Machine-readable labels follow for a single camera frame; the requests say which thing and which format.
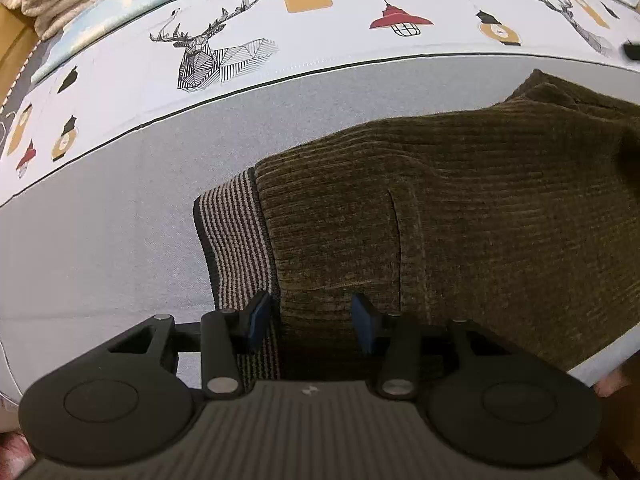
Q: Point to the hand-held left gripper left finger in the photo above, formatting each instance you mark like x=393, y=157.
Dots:
x=260, y=320

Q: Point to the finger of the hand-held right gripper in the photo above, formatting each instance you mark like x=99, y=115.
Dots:
x=632, y=51

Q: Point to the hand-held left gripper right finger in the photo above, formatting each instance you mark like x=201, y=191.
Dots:
x=362, y=322

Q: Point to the grey deer-print bed sheet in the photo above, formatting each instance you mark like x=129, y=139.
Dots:
x=100, y=235

